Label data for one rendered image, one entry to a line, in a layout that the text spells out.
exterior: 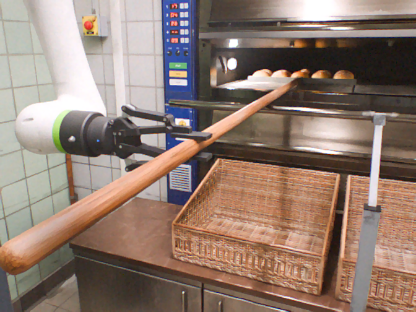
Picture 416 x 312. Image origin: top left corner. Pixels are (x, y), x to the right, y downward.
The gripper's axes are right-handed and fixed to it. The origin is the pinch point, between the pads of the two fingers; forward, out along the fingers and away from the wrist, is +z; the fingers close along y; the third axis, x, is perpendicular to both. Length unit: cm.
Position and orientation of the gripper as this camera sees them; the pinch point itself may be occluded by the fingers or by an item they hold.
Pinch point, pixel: (192, 145)
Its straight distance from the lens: 65.9
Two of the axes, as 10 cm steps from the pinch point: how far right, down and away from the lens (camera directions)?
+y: 0.0, 9.6, 2.9
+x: -3.7, 2.7, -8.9
